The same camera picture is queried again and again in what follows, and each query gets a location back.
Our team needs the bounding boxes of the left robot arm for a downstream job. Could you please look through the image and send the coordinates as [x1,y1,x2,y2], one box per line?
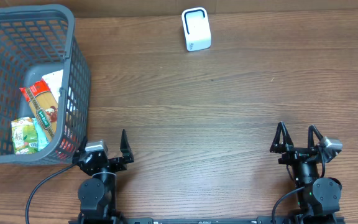
[73,130,134,224]

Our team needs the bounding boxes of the white barcode scanner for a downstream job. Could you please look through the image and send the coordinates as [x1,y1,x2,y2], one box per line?
[181,7,212,52]

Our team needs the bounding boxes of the grey plastic shopping basket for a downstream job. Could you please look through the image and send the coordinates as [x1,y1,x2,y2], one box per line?
[0,4,91,165]

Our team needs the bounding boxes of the white tube gold cap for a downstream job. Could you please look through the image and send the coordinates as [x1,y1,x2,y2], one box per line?
[42,70,63,102]

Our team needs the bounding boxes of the teal wipes packet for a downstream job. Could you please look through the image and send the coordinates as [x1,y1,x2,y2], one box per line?
[33,118,49,151]

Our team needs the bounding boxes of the green snack packet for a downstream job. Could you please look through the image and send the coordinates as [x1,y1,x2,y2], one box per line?
[11,117,39,155]

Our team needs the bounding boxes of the spaghetti pack red ends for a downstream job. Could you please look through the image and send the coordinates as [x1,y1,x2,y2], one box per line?
[20,79,58,142]

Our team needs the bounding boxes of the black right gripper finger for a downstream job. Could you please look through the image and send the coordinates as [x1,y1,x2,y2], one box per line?
[270,121,294,153]
[308,124,323,148]

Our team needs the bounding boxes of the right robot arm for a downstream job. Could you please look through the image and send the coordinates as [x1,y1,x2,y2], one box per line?
[270,121,344,223]

